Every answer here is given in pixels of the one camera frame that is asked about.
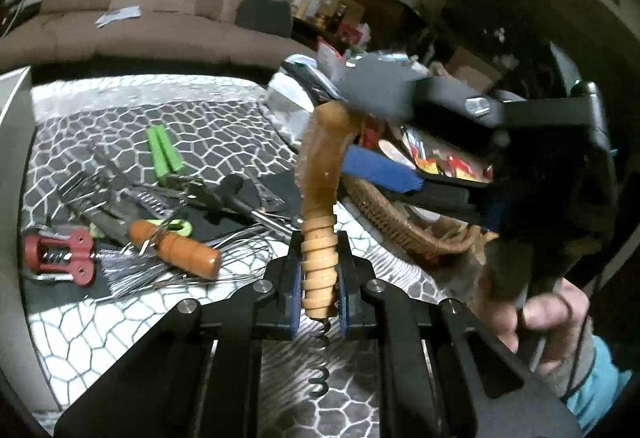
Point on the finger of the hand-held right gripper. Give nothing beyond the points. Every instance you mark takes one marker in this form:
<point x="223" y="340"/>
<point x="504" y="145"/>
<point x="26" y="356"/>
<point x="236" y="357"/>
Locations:
<point x="385" y="168"/>
<point x="450" y="101"/>

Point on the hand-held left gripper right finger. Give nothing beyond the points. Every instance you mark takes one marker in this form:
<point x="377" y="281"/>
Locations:
<point x="345" y="303"/>

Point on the red wing corkscrew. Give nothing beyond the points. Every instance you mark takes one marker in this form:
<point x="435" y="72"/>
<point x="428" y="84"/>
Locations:
<point x="60" y="255"/>

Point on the yellow boxes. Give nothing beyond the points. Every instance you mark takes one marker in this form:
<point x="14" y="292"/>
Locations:
<point x="332" y="6"/>

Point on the pile of metal utensils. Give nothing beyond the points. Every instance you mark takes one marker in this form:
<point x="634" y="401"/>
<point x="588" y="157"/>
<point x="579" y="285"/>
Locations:
<point x="50" y="300"/>

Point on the dark grey cushion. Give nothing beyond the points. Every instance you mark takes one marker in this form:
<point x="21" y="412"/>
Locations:
<point x="265" y="16"/>

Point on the metal fork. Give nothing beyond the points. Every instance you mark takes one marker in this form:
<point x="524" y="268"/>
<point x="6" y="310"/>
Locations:
<point x="77" y="188"/>

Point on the colourful snack packets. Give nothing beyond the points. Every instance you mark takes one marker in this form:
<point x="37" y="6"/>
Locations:
<point x="440" y="163"/>

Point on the white plastic bag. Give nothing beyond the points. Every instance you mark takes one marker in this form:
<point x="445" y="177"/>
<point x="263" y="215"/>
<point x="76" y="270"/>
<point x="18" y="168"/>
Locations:
<point x="286" y="101"/>

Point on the wicker basket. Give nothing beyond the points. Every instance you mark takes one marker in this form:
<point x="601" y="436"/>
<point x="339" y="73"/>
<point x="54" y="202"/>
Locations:
<point x="400" y="228"/>

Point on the brown sofa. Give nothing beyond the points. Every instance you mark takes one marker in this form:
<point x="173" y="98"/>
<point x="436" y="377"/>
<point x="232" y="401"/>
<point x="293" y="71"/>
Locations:
<point x="150" y="38"/>

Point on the white paper sheet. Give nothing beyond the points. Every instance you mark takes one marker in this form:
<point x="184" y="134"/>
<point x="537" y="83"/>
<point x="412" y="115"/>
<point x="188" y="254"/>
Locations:
<point x="117" y="16"/>

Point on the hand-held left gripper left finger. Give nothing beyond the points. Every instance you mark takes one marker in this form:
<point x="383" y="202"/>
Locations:
<point x="295" y="303"/>

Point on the person's right hand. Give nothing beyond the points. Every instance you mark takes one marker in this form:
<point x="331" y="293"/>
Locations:
<point x="545" y="315"/>

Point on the cardboard box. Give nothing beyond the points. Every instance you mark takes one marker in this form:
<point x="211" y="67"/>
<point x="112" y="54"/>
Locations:
<point x="472" y="66"/>

